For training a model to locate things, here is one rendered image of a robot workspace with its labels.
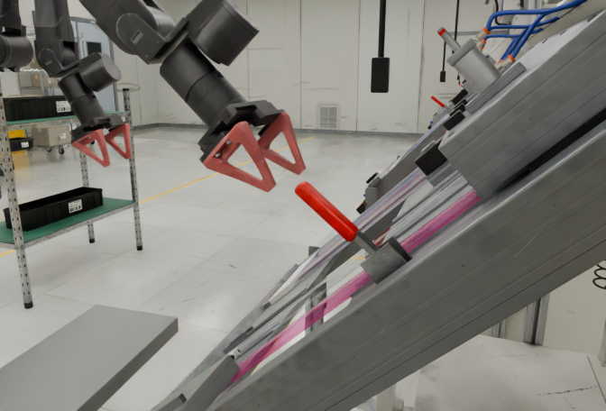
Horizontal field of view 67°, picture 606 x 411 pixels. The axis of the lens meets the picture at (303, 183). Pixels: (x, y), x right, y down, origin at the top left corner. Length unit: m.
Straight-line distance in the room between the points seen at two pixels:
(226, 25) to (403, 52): 8.69
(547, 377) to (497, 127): 0.77
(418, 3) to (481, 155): 8.94
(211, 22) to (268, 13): 9.48
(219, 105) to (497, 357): 0.77
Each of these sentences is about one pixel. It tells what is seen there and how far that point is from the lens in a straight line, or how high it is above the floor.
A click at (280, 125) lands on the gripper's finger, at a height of 1.12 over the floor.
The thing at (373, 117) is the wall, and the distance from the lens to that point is 9.32.
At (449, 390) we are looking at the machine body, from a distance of 0.96.
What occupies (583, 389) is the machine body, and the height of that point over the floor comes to 0.62.
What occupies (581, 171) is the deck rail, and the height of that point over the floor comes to 1.13.
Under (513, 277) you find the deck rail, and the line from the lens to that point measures 0.32.
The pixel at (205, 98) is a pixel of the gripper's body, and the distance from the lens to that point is 0.56.
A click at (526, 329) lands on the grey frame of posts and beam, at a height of 0.65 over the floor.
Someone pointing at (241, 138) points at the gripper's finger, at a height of 1.11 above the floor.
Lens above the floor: 1.18
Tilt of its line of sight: 13 degrees down
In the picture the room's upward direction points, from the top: straight up
